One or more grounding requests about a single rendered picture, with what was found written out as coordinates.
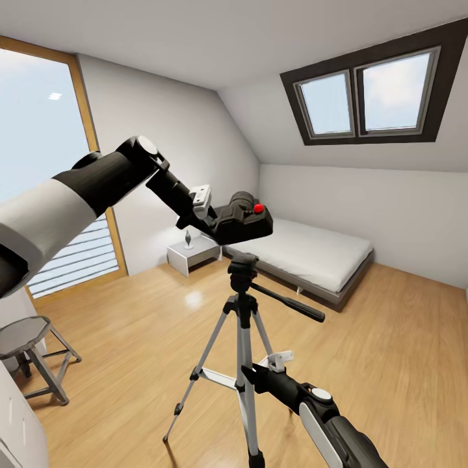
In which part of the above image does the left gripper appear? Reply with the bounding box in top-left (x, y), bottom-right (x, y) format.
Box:
top-left (158, 180), bottom-right (218, 237)

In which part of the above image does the digital camera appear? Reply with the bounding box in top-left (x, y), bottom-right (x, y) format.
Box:
top-left (210, 191), bottom-right (273, 246)

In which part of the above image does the camera tripod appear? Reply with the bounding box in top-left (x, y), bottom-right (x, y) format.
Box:
top-left (163, 253), bottom-right (326, 468)

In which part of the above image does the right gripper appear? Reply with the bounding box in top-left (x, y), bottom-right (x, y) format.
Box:
top-left (241, 363), bottom-right (295, 405)

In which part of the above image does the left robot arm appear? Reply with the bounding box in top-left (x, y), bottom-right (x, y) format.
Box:
top-left (0, 136), bottom-right (218, 298)

